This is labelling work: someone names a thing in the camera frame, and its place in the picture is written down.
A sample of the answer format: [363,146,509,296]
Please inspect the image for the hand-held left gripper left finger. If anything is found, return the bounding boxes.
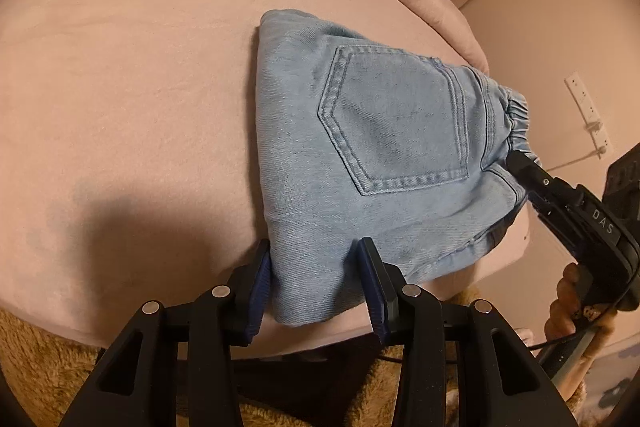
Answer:
[57,239,273,427]

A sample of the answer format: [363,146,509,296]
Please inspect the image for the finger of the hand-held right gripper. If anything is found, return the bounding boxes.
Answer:
[506,151,581,208]
[527,194,596,260]

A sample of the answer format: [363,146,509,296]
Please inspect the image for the brown fuzzy rug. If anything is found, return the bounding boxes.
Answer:
[0,302,551,427]

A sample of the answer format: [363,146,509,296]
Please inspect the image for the person's right hand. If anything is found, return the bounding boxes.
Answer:
[545,262,608,343]

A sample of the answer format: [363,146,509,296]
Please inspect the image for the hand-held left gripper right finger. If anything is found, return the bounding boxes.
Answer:
[356,238,576,427]

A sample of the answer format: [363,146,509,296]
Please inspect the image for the pale flower-print mat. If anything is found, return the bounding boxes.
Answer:
[582,339,633,390]

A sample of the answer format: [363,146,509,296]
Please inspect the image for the light blue denim pants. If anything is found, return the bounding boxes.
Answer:
[254,8,543,325]

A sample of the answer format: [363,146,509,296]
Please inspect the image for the white power strip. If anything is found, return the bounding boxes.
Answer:
[564,71,613,154]

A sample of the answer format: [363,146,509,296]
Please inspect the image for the white power cable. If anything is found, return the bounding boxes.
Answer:
[545,147,608,172]

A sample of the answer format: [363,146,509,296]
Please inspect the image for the pink sheeted bed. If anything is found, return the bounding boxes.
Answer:
[0,0,531,360]

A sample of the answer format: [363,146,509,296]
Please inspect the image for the black cable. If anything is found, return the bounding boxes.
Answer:
[375,332,591,365]

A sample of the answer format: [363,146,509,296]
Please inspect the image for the person's right forearm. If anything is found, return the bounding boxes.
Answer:
[537,329,608,403]

